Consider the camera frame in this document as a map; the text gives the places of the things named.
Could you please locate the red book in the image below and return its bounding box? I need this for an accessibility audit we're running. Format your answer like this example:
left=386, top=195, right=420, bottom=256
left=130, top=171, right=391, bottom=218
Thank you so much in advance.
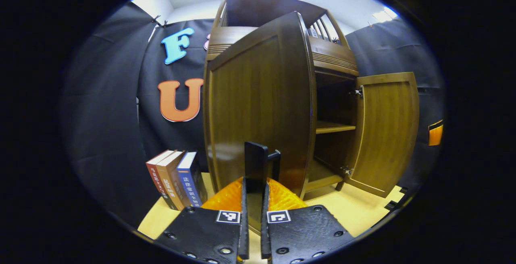
left=146, top=150, right=178, bottom=210

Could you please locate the wooden double-door shoe cabinet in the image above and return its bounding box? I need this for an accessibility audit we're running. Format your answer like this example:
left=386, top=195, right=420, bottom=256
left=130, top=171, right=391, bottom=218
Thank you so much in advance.
left=203, top=0, right=420, bottom=200

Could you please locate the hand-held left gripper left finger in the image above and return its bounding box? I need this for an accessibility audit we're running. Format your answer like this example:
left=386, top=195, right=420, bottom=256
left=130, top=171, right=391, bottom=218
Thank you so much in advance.
left=153, top=177, right=250, bottom=264

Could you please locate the wooden inner cabinet shelf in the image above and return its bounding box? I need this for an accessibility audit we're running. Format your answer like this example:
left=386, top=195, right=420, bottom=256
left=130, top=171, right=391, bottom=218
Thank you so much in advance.
left=316, top=121, right=356, bottom=135

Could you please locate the small ceiling light panel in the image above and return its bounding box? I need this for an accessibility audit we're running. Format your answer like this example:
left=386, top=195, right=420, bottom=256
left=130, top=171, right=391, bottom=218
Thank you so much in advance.
left=373, top=7, right=398, bottom=23

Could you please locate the wooden shoe cabinet door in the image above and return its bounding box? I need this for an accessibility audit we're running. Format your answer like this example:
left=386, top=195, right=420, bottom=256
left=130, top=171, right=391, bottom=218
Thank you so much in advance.
left=345, top=72, right=420, bottom=198
left=203, top=11, right=318, bottom=200

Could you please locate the blue book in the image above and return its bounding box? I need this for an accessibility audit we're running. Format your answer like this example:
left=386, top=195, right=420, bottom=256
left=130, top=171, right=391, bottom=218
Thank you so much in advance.
left=177, top=152, right=208, bottom=207

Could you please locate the black backdrop cloth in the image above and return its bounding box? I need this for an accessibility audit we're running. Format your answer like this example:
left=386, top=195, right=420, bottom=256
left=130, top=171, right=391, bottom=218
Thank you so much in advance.
left=58, top=1, right=446, bottom=228

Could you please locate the wooden cabinet drawer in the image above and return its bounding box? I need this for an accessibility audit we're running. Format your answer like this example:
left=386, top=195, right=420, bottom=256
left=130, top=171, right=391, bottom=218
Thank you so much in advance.
left=208, top=26, right=359, bottom=76

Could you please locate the brown book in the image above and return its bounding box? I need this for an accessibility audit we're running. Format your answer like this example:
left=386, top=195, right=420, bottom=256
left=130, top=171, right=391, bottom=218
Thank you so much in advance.
left=156, top=151, right=190, bottom=210

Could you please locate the black door handle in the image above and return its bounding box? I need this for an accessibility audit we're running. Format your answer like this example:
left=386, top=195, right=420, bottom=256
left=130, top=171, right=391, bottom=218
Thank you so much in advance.
left=245, top=141, right=281, bottom=194

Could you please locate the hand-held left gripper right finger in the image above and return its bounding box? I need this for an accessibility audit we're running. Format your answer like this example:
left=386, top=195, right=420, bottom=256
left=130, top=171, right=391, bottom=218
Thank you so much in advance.
left=260, top=177, right=355, bottom=264

